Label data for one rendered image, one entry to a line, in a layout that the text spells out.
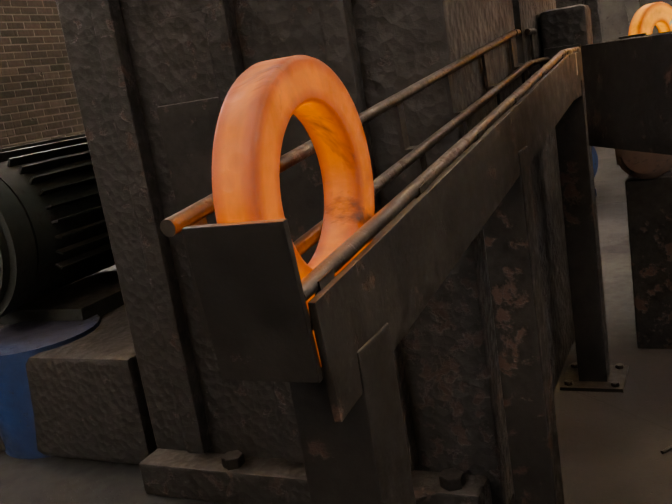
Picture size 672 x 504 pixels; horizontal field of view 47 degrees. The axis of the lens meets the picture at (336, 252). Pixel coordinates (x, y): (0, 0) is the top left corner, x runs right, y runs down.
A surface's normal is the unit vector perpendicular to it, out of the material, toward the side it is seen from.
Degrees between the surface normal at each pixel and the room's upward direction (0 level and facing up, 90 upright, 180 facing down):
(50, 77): 90
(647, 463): 0
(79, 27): 90
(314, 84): 90
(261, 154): 90
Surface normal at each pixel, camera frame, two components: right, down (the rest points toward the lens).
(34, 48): 0.90, -0.04
